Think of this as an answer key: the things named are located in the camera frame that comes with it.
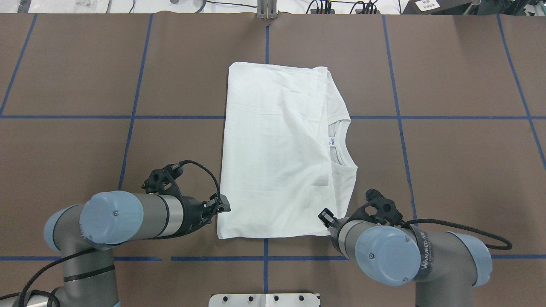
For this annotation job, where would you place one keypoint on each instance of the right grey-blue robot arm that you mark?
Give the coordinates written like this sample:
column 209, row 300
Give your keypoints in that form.
column 445, row 266

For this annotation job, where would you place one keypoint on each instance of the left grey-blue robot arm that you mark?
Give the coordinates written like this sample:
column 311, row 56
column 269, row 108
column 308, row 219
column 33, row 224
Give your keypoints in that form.
column 85, row 235

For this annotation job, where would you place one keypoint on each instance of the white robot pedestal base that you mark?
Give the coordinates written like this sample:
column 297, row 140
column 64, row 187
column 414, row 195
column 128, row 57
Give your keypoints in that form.
column 266, row 300

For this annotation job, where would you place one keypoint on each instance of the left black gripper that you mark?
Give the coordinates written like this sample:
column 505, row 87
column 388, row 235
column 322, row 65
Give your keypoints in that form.
column 192, row 214

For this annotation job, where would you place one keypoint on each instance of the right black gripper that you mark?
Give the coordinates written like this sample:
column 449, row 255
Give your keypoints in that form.
column 334, row 226

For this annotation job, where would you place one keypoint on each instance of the white long-sleeve printed shirt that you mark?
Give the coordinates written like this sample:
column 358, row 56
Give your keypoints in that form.
column 285, row 157

